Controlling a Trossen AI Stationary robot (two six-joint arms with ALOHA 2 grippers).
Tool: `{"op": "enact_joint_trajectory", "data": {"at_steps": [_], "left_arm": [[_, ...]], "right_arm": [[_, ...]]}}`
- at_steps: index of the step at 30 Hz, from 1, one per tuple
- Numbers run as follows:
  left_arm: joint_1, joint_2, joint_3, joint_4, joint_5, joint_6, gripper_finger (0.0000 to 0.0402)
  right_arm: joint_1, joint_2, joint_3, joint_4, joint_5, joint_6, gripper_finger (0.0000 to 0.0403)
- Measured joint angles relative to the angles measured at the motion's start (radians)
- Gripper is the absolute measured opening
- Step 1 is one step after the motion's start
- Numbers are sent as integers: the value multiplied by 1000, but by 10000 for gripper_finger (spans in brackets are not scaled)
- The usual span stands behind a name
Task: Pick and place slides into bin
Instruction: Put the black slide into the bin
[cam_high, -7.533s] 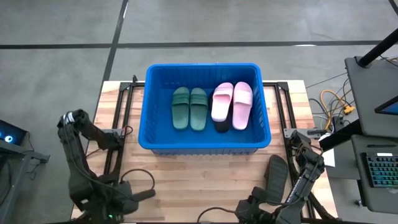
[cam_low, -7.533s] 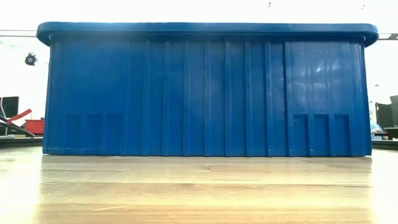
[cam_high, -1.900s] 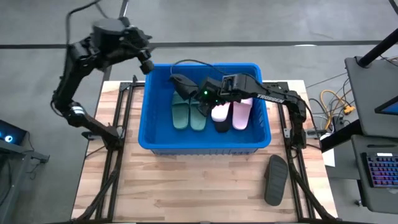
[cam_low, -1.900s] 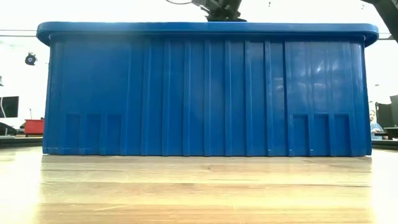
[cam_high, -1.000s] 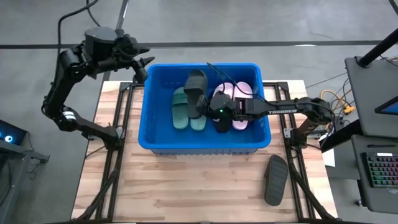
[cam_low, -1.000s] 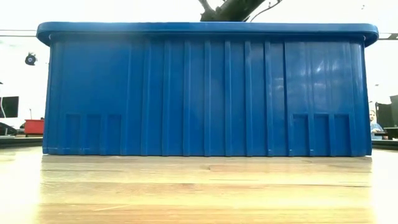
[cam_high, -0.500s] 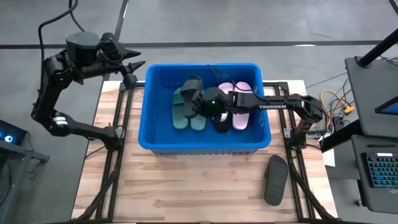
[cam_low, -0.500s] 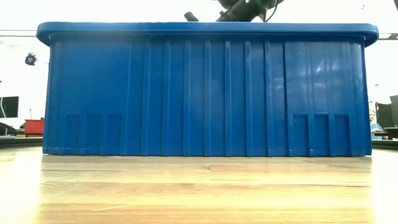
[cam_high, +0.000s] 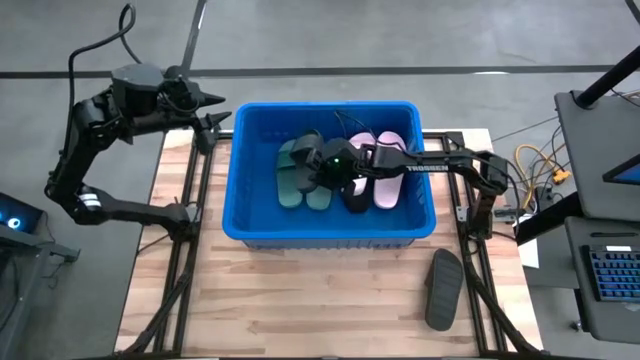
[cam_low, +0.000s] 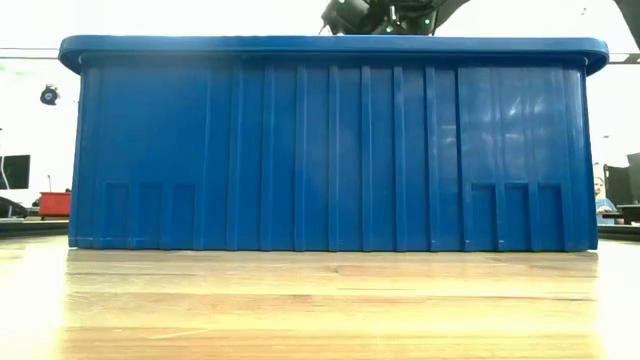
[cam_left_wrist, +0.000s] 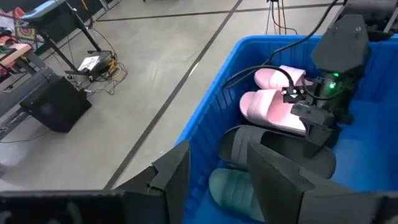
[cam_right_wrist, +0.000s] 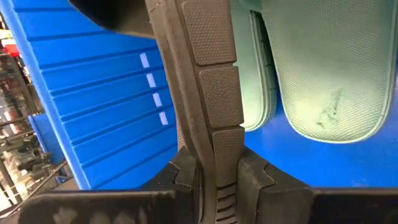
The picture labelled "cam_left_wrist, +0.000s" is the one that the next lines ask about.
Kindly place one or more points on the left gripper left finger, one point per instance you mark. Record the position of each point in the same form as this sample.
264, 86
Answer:
168, 186

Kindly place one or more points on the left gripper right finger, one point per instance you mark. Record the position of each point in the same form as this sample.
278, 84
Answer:
276, 193

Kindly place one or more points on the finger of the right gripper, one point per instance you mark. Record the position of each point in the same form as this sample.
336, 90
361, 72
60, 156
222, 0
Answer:
318, 144

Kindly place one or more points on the black rubber slide sandal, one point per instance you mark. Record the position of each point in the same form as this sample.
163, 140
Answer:
292, 149

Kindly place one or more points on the green rubber slide sandal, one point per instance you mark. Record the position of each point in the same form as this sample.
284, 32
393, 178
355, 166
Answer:
230, 189

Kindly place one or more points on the pink rubber slide sandal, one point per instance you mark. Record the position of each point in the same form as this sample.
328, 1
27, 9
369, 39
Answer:
273, 77
267, 109

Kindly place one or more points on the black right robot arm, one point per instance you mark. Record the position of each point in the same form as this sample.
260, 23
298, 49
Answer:
342, 46

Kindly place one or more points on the blue plastic bin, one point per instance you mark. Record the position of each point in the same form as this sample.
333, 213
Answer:
367, 155

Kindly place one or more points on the black tripod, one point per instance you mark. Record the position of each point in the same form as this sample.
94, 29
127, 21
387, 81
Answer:
272, 9

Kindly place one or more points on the black floor box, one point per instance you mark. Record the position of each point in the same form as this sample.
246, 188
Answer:
56, 105

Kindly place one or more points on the black metal stand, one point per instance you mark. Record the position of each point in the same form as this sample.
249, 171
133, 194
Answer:
59, 23

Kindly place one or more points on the wooden board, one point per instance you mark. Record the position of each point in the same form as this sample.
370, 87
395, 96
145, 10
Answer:
15, 54

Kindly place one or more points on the colourful patterned cloth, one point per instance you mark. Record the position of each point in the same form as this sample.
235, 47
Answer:
25, 32

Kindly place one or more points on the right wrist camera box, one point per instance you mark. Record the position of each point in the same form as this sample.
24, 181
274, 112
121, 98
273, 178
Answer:
293, 95

